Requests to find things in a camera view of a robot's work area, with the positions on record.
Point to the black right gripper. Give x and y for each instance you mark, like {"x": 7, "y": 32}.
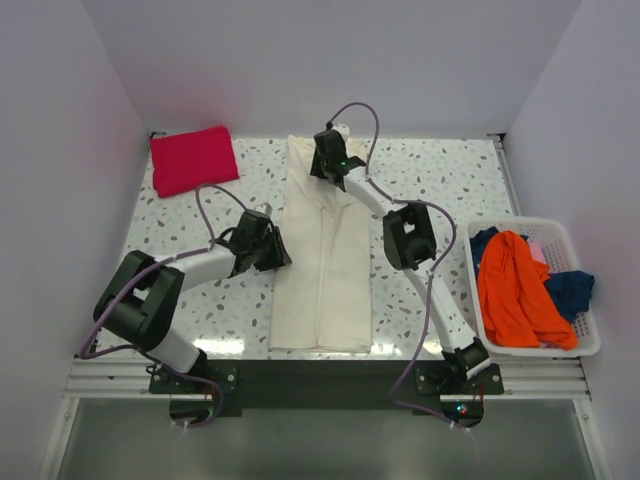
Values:
{"x": 316, "y": 169}

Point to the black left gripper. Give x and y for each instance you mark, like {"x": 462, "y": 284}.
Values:
{"x": 279, "y": 256}

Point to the cream white t shirt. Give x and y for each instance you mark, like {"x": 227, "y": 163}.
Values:
{"x": 322, "y": 301}

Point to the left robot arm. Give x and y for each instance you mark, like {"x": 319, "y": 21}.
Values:
{"x": 139, "y": 302}

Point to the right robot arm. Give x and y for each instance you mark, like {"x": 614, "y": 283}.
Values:
{"x": 409, "y": 246}

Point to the folded red t shirt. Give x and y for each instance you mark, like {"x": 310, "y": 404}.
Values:
{"x": 184, "y": 161}

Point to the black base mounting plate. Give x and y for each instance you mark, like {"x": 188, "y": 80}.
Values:
{"x": 234, "y": 386}

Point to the pink garment in basket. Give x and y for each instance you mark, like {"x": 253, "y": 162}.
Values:
{"x": 537, "y": 252}

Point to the orange t shirt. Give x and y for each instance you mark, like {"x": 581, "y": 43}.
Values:
{"x": 516, "y": 308}

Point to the white plastic laundry basket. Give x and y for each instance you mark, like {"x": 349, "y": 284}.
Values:
{"x": 560, "y": 257}

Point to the navy blue t shirt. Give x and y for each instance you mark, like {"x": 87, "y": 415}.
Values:
{"x": 570, "y": 291}

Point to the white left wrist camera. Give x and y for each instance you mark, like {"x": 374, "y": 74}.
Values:
{"x": 264, "y": 208}

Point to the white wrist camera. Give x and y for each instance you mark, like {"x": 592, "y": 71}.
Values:
{"x": 264, "y": 208}
{"x": 343, "y": 131}

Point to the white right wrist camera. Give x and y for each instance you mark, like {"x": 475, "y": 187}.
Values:
{"x": 343, "y": 131}

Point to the aluminium table frame rail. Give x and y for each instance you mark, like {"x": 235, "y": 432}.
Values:
{"x": 230, "y": 319}

